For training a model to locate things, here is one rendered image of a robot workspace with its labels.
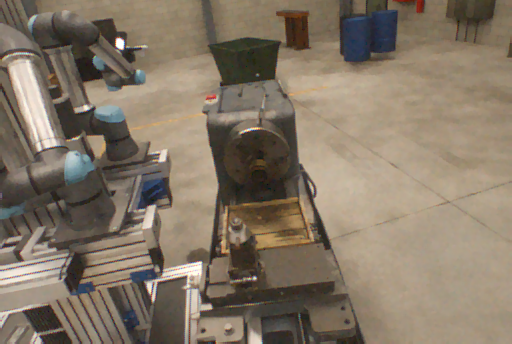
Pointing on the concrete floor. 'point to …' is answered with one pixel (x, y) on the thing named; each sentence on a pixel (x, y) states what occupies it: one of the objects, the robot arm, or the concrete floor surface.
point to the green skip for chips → (245, 60)
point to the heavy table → (296, 28)
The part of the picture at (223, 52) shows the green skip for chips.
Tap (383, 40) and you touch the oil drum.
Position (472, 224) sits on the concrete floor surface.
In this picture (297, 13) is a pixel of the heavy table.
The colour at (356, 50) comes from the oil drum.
